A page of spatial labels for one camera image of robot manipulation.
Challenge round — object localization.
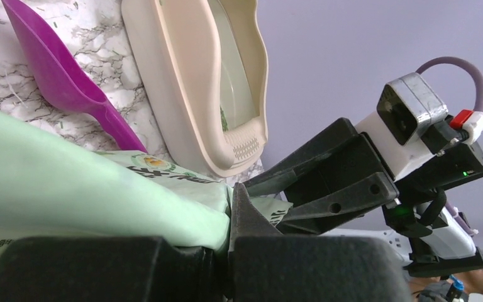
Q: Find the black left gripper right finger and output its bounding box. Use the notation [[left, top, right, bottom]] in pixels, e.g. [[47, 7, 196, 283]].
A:
[[226, 183, 411, 301]]

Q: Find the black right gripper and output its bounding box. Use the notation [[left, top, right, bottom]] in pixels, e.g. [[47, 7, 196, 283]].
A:
[[244, 118, 483, 238]]

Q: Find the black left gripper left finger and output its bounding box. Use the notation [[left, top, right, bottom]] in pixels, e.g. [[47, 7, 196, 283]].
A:
[[0, 237, 223, 301]]

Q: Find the green litter bag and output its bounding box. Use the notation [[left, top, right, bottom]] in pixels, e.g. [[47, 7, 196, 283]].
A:
[[0, 102, 294, 286]]

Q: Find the beige litter box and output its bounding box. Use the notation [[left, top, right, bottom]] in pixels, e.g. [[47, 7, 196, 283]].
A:
[[121, 1, 268, 177]]

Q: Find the purple litter scoop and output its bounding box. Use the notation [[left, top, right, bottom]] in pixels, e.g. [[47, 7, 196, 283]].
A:
[[3, 1, 146, 152]]

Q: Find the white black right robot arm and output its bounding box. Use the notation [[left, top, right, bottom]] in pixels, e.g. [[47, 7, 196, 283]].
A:
[[229, 116, 483, 301]]

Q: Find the person head with glasses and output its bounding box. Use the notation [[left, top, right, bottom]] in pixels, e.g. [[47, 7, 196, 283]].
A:
[[408, 269, 483, 301]]

